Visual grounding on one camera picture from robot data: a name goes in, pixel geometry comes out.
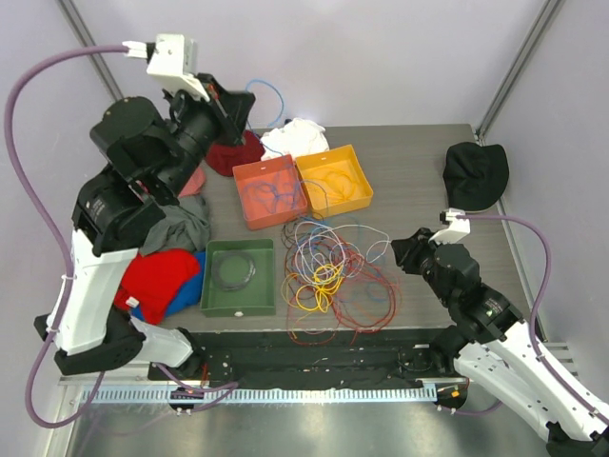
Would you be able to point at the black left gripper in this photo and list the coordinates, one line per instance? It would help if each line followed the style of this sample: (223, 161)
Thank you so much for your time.
(233, 108)

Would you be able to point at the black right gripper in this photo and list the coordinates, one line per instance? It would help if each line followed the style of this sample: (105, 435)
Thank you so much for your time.
(408, 248)

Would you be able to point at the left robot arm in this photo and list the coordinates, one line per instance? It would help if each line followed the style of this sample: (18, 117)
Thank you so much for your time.
(150, 158)

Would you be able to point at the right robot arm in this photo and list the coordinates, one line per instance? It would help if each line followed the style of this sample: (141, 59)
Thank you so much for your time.
(492, 344)

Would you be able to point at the dark red cloth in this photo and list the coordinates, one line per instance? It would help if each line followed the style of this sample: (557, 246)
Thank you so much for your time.
(223, 159)

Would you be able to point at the white cloth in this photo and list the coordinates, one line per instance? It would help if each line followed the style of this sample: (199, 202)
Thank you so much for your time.
(299, 137)

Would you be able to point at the pink cloth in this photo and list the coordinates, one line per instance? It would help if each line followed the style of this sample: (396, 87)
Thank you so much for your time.
(195, 183)

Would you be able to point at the coral orange plastic tray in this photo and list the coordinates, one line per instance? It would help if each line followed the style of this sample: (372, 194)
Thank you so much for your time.
(270, 192)

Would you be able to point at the black bucket hat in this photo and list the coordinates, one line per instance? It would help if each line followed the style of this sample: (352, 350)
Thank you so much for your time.
(475, 177)

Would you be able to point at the yellow plastic tray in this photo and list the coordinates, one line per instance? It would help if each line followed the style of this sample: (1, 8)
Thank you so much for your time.
(334, 181)

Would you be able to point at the grey cloth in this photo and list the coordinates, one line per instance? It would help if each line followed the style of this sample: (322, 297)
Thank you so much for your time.
(185, 226)

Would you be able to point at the green plastic tray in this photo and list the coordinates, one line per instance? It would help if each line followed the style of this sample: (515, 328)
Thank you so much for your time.
(239, 279)

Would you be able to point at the bright red cloth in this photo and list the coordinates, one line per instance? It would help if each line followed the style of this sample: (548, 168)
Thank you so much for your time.
(152, 281)

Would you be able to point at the blue cloth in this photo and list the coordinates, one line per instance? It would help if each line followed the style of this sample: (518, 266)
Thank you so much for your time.
(190, 293)

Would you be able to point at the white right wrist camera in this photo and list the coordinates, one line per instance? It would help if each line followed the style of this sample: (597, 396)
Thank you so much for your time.
(455, 226)

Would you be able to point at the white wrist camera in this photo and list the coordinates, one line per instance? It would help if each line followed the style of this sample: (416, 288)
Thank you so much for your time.
(455, 226)
(171, 60)

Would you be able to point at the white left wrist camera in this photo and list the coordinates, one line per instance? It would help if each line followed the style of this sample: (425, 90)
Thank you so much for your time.
(171, 60)

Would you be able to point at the white slotted cable duct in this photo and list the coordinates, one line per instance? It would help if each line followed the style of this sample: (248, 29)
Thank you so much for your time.
(171, 394)

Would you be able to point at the right aluminium frame post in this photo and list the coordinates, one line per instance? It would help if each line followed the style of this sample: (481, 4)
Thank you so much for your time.
(550, 10)

